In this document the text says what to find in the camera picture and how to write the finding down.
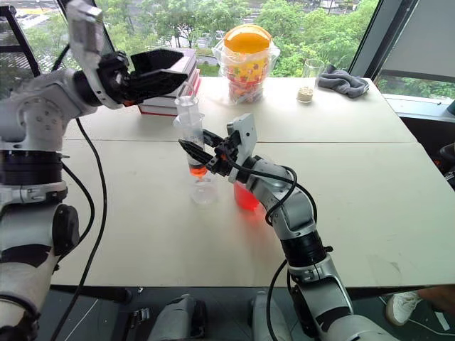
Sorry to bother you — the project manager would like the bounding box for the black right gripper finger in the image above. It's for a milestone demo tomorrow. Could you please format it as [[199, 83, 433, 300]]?
[[178, 139, 217, 168], [202, 129, 224, 147]]

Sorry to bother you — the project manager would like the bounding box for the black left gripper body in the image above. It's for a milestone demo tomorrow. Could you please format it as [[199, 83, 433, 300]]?
[[97, 50, 139, 106]]

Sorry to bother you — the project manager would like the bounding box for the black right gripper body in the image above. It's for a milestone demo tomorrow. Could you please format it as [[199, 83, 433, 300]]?
[[205, 130, 242, 178]]

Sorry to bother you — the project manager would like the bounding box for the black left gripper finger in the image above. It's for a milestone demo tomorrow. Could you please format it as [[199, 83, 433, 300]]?
[[130, 48, 185, 77], [122, 70, 189, 103]]

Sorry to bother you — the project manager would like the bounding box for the clear plastic syringe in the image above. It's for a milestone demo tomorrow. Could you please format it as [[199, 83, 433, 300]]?
[[172, 94, 209, 186]]

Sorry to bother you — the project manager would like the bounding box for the empty clear plastic cup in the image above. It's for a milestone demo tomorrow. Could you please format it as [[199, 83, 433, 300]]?
[[189, 176, 218, 207]]

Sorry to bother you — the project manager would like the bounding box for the thick red and white book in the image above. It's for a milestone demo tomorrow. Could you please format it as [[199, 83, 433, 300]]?
[[138, 80, 202, 118]]

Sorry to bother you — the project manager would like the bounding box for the red cover book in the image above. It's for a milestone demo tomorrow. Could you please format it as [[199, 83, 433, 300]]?
[[177, 69, 201, 97]]

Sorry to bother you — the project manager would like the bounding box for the candy jar with yellow lid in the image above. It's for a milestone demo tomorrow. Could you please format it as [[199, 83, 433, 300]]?
[[223, 23, 273, 104]]

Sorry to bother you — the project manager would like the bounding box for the candy jar with orange lid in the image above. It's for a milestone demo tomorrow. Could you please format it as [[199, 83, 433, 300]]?
[[212, 38, 282, 107]]

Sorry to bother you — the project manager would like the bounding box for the black metal stand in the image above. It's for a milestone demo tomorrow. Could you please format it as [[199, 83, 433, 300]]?
[[0, 5, 41, 77]]

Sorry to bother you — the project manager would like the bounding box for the tall glass with white bits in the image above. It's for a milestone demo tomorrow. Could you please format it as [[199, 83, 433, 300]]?
[[296, 58, 326, 104]]

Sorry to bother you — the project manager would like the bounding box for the grey crumpled cloth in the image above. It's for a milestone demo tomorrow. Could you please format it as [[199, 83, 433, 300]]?
[[316, 65, 370, 99]]

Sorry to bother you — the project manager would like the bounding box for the grey rounded shape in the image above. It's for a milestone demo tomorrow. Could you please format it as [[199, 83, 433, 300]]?
[[146, 293, 208, 341], [248, 291, 286, 341]]

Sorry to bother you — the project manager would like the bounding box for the white sneaker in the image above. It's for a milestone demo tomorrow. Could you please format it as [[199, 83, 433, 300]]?
[[385, 290, 423, 327]]

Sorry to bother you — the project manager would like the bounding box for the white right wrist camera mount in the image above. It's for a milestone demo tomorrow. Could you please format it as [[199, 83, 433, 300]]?
[[226, 113, 259, 184]]

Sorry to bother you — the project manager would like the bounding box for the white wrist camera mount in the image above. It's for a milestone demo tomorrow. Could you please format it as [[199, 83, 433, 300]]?
[[226, 113, 259, 184], [66, 0, 125, 110]]

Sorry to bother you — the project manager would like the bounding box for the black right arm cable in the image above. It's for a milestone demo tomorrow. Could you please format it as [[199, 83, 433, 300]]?
[[227, 156, 319, 341]]

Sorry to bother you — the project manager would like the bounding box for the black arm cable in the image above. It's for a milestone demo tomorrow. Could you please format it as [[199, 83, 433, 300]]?
[[48, 44, 108, 341], [227, 156, 319, 341]]

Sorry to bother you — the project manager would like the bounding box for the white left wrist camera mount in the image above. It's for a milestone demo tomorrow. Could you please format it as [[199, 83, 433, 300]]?
[[66, 0, 125, 110]]

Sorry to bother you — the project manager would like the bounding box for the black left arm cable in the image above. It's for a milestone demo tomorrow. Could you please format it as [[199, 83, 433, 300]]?
[[48, 44, 108, 341]]

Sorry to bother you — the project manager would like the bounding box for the black table frame bar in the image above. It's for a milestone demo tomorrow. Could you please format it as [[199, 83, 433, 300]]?
[[49, 283, 133, 303]]

